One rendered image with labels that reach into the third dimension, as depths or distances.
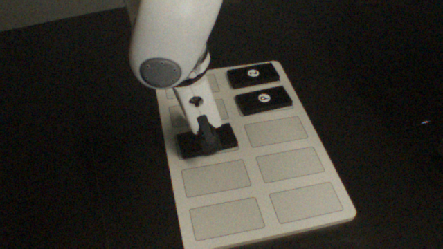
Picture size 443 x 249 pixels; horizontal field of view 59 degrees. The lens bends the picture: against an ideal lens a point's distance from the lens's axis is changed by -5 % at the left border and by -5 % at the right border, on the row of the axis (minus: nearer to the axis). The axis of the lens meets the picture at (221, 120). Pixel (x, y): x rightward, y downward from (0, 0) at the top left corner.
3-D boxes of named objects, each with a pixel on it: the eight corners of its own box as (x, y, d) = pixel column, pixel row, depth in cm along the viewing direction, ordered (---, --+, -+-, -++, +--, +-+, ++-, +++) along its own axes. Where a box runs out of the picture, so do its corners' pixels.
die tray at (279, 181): (356, 219, 62) (358, 216, 62) (185, 256, 58) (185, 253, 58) (277, 63, 90) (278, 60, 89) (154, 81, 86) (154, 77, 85)
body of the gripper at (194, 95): (215, 74, 55) (230, 126, 64) (196, 33, 62) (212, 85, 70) (163, 93, 55) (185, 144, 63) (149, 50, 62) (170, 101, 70)
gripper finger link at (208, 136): (214, 137, 59) (216, 147, 64) (196, 90, 61) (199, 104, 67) (205, 140, 59) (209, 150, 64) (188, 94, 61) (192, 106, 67)
